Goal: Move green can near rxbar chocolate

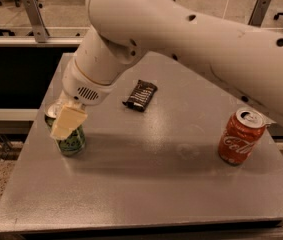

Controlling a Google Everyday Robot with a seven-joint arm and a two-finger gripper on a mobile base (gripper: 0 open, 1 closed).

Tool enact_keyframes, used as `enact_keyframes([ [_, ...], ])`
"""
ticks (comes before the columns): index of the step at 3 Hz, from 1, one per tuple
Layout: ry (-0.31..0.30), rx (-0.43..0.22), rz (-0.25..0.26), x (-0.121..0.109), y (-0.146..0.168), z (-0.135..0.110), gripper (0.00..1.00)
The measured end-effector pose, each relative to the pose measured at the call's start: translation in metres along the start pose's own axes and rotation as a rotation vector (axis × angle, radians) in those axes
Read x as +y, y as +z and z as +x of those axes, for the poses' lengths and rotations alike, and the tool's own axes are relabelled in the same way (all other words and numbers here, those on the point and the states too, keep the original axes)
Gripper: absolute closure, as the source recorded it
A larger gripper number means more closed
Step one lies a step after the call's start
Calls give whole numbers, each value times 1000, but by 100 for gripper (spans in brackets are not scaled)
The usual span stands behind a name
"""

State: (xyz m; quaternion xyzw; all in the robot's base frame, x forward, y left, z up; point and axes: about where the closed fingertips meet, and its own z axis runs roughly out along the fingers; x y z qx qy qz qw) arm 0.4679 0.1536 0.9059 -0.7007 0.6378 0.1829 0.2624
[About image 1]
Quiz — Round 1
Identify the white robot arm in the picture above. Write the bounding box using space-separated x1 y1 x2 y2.
62 0 283 127

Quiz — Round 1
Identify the metal railing bracket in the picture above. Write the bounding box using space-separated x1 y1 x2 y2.
21 0 49 43
248 0 271 27

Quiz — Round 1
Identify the right metal railing bracket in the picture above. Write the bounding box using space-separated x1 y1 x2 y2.
248 0 271 27

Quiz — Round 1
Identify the left metal railing bracket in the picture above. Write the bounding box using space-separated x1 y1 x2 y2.
21 0 49 43

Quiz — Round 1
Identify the green soda can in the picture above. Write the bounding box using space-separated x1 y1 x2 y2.
44 101 86 156

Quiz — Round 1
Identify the red cola can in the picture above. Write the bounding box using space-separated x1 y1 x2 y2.
218 107 266 166

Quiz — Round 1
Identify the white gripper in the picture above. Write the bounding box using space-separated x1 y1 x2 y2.
51 58 114 140

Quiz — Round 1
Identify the dark chocolate bar wrapper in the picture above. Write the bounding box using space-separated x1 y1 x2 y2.
123 80 158 112

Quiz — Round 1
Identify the metal railing beam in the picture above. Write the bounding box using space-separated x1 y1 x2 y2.
0 36 83 47

